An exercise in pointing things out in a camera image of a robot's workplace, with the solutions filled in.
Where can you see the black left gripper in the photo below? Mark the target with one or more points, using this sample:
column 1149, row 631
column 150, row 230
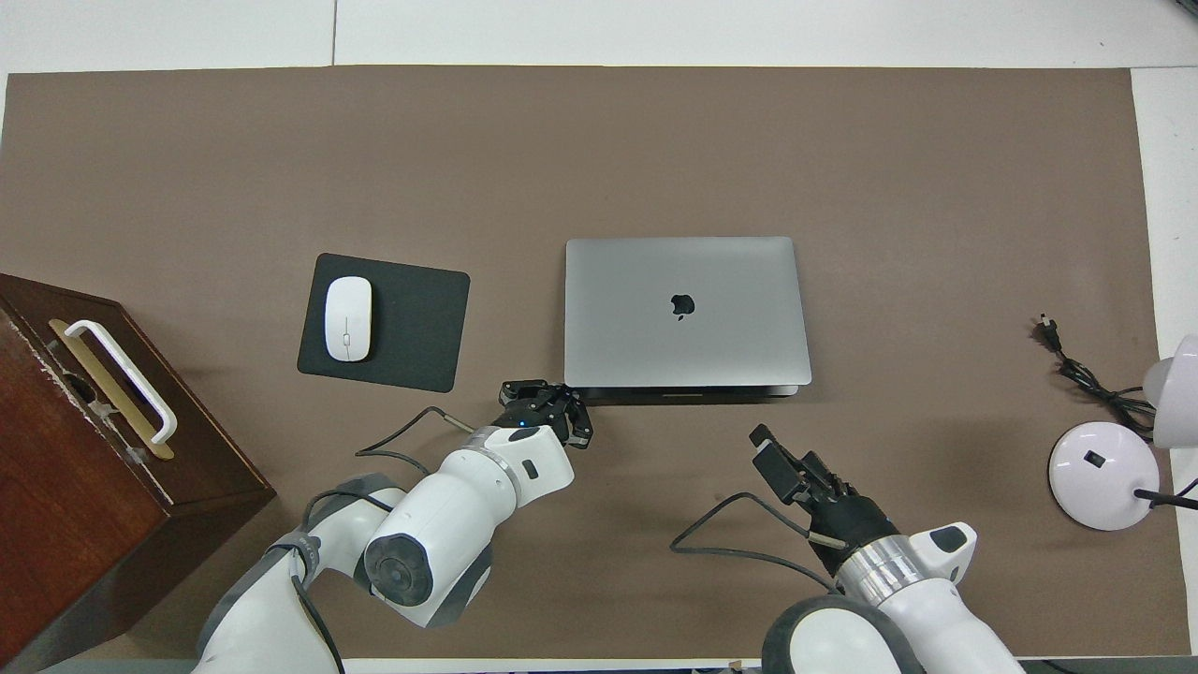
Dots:
column 533, row 412

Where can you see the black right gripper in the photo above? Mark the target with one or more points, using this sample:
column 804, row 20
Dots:
column 847, row 520

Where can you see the silver laptop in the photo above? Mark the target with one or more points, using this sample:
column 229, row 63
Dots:
column 683, row 309

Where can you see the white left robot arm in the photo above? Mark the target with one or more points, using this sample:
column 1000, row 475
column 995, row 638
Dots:
column 440, row 534

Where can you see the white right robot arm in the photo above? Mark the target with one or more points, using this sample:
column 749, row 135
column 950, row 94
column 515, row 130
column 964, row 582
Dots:
column 917, row 618

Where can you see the black mouse pad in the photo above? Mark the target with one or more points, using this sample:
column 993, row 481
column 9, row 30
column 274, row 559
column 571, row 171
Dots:
column 416, row 323

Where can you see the white computer mouse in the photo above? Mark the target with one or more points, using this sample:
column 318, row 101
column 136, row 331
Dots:
column 348, row 318

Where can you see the brown table mat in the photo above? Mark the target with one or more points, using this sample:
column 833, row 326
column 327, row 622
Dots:
column 655, row 140

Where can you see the white desk lamp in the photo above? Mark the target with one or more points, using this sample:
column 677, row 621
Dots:
column 1100, row 477

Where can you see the dark brown wooden box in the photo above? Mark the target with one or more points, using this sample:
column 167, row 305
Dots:
column 75, row 505

